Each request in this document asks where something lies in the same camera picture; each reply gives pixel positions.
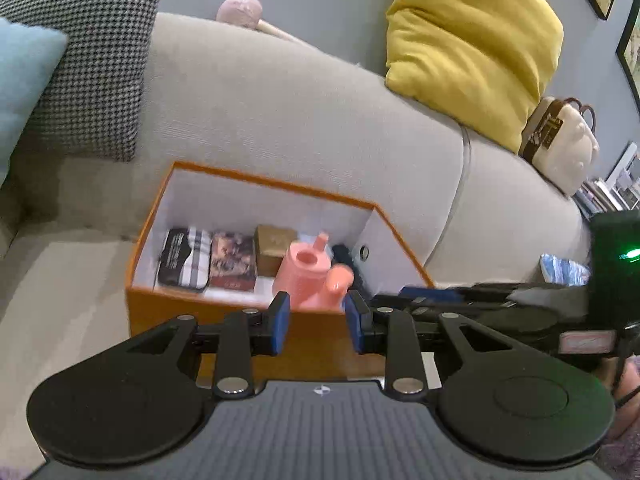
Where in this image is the stack of books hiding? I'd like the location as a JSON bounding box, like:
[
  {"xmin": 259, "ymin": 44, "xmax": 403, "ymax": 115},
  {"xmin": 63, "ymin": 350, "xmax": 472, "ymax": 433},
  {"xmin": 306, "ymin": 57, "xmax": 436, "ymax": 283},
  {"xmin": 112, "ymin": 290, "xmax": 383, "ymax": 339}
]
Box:
[{"xmin": 572, "ymin": 142, "xmax": 640, "ymax": 218}]

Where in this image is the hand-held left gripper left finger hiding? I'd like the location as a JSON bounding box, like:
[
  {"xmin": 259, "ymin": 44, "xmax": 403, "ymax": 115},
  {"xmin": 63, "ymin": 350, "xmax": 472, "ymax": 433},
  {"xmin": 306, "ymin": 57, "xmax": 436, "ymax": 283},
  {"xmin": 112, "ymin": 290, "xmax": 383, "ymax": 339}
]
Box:
[{"xmin": 125, "ymin": 291, "xmax": 292, "ymax": 400}]

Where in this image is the beige sofa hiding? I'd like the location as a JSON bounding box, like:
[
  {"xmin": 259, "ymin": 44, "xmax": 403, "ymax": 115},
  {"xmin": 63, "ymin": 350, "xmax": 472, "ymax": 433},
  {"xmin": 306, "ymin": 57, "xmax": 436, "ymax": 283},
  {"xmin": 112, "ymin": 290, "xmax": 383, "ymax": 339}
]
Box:
[{"xmin": 0, "ymin": 10, "xmax": 596, "ymax": 461}]

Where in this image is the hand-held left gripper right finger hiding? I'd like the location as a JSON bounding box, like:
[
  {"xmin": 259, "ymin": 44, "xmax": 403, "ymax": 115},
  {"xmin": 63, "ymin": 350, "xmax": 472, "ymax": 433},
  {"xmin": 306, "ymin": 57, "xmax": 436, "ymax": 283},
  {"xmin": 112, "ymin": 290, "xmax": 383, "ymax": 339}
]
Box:
[{"xmin": 344, "ymin": 290, "xmax": 516, "ymax": 401}]

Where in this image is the yellow pillow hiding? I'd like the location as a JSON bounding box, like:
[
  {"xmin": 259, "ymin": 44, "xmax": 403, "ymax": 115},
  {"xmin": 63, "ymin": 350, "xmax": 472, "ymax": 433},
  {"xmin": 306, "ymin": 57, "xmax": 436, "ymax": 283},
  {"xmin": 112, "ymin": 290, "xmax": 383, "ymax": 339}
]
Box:
[{"xmin": 385, "ymin": 0, "xmax": 565, "ymax": 155}]

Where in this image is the orange cardboard box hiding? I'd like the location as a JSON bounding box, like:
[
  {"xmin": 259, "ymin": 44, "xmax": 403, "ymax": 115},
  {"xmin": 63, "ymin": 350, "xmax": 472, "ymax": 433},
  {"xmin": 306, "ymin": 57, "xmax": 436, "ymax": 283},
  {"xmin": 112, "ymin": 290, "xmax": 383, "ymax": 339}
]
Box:
[{"xmin": 125, "ymin": 161, "xmax": 436, "ymax": 356}]

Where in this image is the small brown box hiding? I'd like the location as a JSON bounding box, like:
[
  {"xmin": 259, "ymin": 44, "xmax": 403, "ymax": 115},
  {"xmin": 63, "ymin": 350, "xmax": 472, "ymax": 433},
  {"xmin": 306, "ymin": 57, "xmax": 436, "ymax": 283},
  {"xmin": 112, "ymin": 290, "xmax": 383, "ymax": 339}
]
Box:
[{"xmin": 254, "ymin": 225, "xmax": 299, "ymax": 278}]

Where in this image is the pink watering can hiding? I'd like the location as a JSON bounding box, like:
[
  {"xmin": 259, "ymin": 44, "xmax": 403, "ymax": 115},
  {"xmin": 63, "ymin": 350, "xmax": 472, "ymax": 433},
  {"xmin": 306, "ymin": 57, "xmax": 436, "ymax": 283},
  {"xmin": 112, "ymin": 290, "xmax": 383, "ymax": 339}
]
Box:
[{"xmin": 272, "ymin": 231, "xmax": 356, "ymax": 311}]

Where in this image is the black plaid case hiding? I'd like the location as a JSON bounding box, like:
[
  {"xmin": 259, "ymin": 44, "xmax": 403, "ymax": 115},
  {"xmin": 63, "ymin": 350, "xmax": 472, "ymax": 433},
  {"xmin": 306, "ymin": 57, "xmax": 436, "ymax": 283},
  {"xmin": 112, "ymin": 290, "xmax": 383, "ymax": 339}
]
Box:
[{"xmin": 157, "ymin": 227, "xmax": 213, "ymax": 291}]

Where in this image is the pink plush mallet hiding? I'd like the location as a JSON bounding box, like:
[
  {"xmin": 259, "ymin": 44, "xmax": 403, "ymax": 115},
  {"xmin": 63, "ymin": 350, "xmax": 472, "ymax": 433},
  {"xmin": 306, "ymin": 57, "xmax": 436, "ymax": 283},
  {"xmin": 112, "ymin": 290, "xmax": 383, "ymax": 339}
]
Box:
[{"xmin": 216, "ymin": 0, "xmax": 306, "ymax": 43}]

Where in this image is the blue printed book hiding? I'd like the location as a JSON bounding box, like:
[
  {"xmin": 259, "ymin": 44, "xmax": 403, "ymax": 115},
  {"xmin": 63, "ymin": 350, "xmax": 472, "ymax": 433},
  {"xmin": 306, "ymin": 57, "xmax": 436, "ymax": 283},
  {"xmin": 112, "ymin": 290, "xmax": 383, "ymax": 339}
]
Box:
[{"xmin": 539, "ymin": 254, "xmax": 593, "ymax": 286}]

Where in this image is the light blue pillow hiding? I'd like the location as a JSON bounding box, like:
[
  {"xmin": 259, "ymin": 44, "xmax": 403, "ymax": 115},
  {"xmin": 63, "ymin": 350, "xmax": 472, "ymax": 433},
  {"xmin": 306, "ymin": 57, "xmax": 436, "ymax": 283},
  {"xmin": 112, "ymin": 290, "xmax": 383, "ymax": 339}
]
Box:
[{"xmin": 0, "ymin": 17, "xmax": 68, "ymax": 186}]

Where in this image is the houndstooth pillow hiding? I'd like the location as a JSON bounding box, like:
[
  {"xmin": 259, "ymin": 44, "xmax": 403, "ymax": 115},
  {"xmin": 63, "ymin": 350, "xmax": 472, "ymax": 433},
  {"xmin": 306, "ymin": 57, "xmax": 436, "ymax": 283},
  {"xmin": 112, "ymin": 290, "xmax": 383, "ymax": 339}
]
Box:
[{"xmin": 0, "ymin": 0, "xmax": 173, "ymax": 162}]

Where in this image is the white handbag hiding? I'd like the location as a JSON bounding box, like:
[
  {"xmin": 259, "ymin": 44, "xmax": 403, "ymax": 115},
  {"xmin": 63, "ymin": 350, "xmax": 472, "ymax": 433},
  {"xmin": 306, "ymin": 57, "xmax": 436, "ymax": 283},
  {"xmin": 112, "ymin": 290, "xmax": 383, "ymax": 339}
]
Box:
[{"xmin": 519, "ymin": 96, "xmax": 601, "ymax": 197}]

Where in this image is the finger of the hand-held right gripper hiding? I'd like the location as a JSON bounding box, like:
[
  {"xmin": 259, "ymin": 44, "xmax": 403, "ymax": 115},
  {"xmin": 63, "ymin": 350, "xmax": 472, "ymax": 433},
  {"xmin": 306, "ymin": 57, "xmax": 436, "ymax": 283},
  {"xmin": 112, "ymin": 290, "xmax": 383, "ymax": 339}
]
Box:
[
  {"xmin": 372, "ymin": 296, "xmax": 501, "ymax": 333},
  {"xmin": 400, "ymin": 282, "xmax": 590, "ymax": 307}
]

